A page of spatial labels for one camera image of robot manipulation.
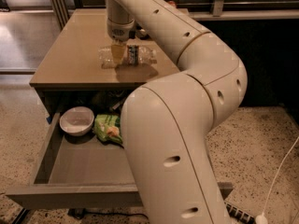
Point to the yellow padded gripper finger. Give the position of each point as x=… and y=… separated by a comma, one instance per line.
x=117, y=49

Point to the open grey top drawer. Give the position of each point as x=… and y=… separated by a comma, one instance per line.
x=87, y=168

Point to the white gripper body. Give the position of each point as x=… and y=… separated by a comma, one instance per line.
x=121, y=30

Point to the white bowl in drawer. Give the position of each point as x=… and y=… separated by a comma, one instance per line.
x=77, y=121

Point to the clear plastic water bottle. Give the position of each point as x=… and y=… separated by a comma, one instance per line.
x=134, y=55

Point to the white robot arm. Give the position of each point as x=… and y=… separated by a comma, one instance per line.
x=208, y=88

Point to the grey drawer cabinet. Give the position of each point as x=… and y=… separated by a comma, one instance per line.
x=72, y=63

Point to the green snack bag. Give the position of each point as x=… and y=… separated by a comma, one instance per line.
x=107, y=128

